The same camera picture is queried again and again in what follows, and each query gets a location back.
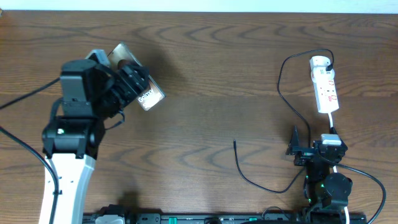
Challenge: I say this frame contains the black charging cable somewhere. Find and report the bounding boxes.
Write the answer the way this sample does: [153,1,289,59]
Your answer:
[233,48,335,194]

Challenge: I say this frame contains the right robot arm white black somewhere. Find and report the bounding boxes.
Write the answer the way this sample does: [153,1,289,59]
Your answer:
[286,127,353,223]

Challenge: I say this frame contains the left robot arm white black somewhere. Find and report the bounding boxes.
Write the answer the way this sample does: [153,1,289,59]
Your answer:
[39,59,149,223]

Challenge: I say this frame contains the white charger adapter plug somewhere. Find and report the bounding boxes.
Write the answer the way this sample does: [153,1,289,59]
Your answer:
[310,55,331,70]

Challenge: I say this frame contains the white power strip red switches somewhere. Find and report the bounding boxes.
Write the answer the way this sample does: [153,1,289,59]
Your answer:
[311,66,339,114]

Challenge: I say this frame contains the white power strip cord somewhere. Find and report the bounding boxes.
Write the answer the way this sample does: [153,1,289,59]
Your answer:
[328,112,351,224]

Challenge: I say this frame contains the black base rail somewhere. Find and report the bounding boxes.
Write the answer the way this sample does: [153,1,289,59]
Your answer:
[81,205,367,224]

